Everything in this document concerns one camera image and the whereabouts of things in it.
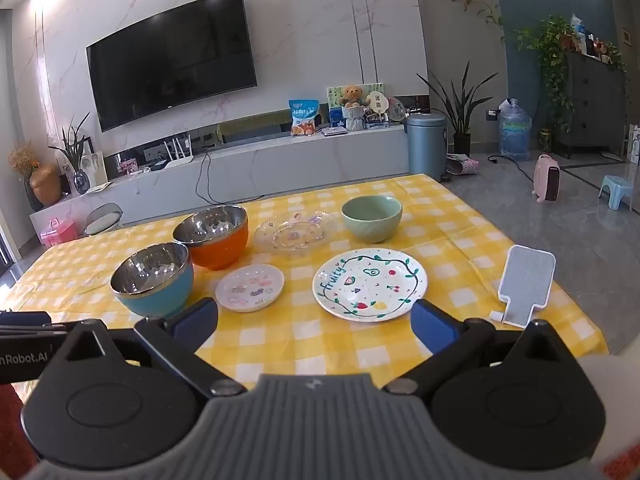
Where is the white phone stand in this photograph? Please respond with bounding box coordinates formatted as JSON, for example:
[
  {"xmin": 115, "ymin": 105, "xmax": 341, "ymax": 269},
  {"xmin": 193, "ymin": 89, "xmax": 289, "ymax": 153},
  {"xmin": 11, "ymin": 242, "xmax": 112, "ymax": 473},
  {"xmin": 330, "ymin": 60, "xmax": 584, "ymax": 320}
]
[{"xmin": 490, "ymin": 245, "xmax": 557, "ymax": 330}]

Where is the blue water jug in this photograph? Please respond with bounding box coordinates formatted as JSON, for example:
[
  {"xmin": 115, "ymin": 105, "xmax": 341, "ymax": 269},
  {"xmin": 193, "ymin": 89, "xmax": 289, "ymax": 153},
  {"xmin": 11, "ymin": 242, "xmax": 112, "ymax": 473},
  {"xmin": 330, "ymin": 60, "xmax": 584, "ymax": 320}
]
[{"xmin": 498, "ymin": 99, "xmax": 532, "ymax": 162}]

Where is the glass vase with green plant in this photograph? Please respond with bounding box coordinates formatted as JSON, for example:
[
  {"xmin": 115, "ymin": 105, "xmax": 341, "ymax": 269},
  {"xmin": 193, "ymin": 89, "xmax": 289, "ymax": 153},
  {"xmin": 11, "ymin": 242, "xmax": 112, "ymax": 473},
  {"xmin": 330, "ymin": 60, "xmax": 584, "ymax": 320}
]
[{"xmin": 48, "ymin": 112, "xmax": 93, "ymax": 196}]

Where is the white fruit-painted plate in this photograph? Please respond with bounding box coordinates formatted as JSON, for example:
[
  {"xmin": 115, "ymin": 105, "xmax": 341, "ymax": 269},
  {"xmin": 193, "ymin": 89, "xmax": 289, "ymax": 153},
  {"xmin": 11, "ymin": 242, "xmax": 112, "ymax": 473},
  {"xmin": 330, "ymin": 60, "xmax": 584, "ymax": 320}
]
[{"xmin": 312, "ymin": 248, "xmax": 429, "ymax": 322}]

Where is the white marble media console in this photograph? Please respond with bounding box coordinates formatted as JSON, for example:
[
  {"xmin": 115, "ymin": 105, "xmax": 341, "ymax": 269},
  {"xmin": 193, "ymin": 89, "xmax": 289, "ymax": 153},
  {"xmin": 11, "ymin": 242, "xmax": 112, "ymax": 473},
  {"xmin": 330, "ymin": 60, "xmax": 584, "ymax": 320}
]
[{"xmin": 29, "ymin": 122, "xmax": 411, "ymax": 233}]

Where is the blue steel bowl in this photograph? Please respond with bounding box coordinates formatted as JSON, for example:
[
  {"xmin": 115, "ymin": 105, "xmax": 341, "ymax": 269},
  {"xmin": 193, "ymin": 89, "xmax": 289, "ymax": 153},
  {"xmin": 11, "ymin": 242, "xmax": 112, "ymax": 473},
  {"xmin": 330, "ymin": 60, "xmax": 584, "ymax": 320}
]
[{"xmin": 110, "ymin": 242, "xmax": 195, "ymax": 317}]

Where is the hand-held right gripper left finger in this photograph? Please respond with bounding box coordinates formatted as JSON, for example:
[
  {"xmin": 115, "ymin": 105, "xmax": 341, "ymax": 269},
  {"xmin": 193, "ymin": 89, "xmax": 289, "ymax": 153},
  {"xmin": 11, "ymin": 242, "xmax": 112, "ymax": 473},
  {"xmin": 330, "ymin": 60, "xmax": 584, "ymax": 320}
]
[{"xmin": 42, "ymin": 297, "xmax": 247, "ymax": 401}]

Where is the green ceramic bowl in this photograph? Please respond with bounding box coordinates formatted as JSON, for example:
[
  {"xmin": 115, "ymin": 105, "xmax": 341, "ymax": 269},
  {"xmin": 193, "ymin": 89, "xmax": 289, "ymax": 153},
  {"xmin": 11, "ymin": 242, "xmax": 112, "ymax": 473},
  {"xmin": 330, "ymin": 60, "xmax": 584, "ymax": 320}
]
[{"xmin": 341, "ymin": 195, "xmax": 404, "ymax": 244}]

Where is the small white sticker plate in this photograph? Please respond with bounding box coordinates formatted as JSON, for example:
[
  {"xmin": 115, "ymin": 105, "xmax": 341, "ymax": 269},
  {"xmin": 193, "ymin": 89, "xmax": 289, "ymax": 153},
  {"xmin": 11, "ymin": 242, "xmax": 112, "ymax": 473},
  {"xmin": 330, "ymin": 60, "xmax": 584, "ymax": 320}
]
[{"xmin": 215, "ymin": 263, "xmax": 285, "ymax": 313}]

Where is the black television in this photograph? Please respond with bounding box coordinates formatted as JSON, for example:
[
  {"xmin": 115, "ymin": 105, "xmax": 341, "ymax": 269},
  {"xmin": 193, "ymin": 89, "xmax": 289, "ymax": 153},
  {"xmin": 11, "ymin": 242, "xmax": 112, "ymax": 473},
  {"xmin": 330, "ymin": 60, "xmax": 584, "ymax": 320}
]
[{"xmin": 86, "ymin": 0, "xmax": 258, "ymax": 133}]

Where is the trailing ivy plant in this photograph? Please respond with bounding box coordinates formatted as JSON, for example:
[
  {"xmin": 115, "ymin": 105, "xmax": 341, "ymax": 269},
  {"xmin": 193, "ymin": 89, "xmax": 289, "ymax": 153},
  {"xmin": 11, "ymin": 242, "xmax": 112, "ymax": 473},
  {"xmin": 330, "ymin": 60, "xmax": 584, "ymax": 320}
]
[{"xmin": 515, "ymin": 15, "xmax": 576, "ymax": 133}]

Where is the blue snack bag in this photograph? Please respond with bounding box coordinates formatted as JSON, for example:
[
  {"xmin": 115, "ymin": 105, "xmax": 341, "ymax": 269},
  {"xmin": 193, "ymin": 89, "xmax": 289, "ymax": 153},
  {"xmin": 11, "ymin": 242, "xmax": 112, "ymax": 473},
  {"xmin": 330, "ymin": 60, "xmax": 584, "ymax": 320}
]
[{"xmin": 288, "ymin": 98, "xmax": 321, "ymax": 137}]

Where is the blue plastic stool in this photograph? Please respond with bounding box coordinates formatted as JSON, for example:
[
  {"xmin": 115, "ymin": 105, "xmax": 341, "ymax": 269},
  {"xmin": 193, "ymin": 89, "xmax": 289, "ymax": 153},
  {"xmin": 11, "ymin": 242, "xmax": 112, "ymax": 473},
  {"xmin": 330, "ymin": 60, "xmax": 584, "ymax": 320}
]
[{"xmin": 598, "ymin": 175, "xmax": 630, "ymax": 211}]

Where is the clear glass plate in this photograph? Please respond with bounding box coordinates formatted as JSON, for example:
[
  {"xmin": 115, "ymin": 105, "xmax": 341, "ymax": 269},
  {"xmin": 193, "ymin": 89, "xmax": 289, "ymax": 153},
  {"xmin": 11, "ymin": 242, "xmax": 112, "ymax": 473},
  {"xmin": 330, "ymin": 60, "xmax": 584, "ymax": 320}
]
[{"xmin": 253, "ymin": 209, "xmax": 338, "ymax": 255}]

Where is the brown vase with dried flowers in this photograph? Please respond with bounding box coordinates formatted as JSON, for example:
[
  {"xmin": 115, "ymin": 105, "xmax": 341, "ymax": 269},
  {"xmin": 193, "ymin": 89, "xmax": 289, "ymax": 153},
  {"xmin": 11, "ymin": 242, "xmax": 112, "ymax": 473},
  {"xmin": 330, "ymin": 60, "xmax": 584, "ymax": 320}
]
[{"xmin": 7, "ymin": 142, "xmax": 62, "ymax": 207}]

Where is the pink space heater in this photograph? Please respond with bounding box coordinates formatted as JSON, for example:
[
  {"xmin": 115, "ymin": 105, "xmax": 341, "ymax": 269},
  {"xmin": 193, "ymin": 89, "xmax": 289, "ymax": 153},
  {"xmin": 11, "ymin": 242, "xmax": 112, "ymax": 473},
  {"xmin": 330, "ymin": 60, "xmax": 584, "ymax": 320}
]
[{"xmin": 533, "ymin": 154, "xmax": 565, "ymax": 204}]

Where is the white router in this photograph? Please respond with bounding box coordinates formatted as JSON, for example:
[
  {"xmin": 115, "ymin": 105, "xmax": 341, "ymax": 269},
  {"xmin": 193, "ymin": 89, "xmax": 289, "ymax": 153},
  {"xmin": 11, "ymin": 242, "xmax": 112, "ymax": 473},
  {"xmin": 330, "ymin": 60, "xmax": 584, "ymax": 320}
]
[{"xmin": 162, "ymin": 136, "xmax": 196, "ymax": 170}]

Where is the white picture frame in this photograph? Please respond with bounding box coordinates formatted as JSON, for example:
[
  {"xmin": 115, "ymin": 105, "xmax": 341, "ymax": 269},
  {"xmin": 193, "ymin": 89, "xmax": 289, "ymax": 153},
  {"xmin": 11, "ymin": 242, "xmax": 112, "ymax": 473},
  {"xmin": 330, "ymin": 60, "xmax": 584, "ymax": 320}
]
[{"xmin": 80, "ymin": 151, "xmax": 108, "ymax": 186}]

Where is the black power cable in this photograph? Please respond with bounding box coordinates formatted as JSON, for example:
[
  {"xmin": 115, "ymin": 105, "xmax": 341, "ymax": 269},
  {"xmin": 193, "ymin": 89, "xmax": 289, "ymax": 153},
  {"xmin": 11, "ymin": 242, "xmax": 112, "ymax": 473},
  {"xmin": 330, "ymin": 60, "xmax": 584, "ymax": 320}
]
[{"xmin": 195, "ymin": 149, "xmax": 263, "ymax": 203}]

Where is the black floor cable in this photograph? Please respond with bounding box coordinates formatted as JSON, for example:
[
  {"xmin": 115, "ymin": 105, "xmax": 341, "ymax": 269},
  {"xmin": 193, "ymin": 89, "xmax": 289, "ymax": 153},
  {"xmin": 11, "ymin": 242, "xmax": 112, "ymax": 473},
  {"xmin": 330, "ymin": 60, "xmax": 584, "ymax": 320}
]
[{"xmin": 487, "ymin": 155, "xmax": 536, "ymax": 183}]

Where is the yellow checked tablecloth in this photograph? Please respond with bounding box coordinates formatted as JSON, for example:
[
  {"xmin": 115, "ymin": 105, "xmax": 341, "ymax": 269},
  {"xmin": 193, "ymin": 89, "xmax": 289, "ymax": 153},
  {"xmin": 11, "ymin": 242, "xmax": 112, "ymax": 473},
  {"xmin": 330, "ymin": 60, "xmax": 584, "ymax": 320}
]
[{"xmin": 0, "ymin": 173, "xmax": 608, "ymax": 386}]

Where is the grey dresser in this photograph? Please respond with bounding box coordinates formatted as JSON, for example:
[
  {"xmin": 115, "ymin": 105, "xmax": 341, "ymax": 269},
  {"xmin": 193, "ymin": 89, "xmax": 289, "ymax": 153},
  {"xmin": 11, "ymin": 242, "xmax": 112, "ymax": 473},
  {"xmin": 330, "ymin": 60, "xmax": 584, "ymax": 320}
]
[{"xmin": 555, "ymin": 52, "xmax": 628, "ymax": 160}]

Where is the tall leafy potted plant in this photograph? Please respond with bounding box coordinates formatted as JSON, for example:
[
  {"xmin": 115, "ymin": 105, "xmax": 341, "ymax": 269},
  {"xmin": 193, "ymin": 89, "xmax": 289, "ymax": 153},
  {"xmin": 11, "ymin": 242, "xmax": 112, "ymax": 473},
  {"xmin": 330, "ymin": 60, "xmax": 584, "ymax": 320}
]
[{"xmin": 416, "ymin": 61, "xmax": 501, "ymax": 156}]

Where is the grey-blue trash can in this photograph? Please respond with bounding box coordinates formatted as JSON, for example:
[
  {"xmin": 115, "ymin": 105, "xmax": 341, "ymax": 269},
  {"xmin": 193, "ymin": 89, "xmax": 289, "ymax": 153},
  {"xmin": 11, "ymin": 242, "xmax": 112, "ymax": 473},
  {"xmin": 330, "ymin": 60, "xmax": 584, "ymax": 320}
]
[{"xmin": 405, "ymin": 112, "xmax": 448, "ymax": 183}]

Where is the pink storage box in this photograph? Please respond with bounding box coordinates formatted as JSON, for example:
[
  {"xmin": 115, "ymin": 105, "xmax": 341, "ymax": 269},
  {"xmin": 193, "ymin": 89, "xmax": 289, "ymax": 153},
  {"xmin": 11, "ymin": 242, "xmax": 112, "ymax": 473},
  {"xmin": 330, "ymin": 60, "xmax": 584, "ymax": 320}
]
[{"xmin": 39, "ymin": 218, "xmax": 78, "ymax": 250}]

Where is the orange steel bowl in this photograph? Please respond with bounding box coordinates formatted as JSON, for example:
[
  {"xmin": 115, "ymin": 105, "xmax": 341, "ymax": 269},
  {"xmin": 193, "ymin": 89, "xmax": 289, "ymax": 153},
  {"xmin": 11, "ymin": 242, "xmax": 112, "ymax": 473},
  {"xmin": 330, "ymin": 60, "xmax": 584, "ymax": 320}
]
[{"xmin": 172, "ymin": 205, "xmax": 249, "ymax": 271}]

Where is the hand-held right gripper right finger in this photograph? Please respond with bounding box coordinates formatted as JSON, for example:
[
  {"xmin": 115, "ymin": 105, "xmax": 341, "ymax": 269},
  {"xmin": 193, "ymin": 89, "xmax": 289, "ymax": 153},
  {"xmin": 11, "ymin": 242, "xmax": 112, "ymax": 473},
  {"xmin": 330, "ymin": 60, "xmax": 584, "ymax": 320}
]
[{"xmin": 382, "ymin": 299, "xmax": 577, "ymax": 402}]

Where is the red garment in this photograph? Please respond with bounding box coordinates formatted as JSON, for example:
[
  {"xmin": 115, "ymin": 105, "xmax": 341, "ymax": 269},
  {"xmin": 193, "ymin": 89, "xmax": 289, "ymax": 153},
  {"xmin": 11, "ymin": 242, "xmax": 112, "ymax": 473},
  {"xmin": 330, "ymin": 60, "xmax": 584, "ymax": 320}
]
[{"xmin": 0, "ymin": 384, "xmax": 38, "ymax": 478}]

